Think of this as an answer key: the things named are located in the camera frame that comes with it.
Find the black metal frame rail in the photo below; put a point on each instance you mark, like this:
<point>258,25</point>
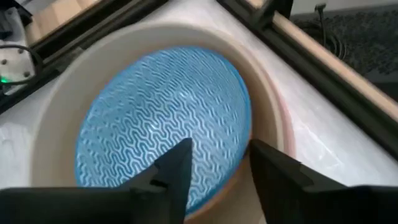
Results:
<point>326,77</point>
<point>77,34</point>

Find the white screwed base plate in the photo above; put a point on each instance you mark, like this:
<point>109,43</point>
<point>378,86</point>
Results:
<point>14,67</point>

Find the white device with green light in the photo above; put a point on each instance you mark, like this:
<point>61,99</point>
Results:
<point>31,62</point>

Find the wooden edge strip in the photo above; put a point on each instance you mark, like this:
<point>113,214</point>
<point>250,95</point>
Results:
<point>335,67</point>

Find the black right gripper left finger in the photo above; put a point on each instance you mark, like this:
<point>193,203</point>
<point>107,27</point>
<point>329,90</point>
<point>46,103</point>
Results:
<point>168,193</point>

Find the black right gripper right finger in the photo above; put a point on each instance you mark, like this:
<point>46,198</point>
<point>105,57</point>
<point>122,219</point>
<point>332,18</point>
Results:
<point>286,193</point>

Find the wooden board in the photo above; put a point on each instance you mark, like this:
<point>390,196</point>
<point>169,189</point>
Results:
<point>59,17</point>

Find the blue wave-patterned bowl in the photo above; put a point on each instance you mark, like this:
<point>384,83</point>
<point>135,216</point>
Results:
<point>161,115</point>

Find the pale pink bowl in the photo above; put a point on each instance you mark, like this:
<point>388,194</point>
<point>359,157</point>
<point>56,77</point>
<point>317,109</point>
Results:
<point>77,77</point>

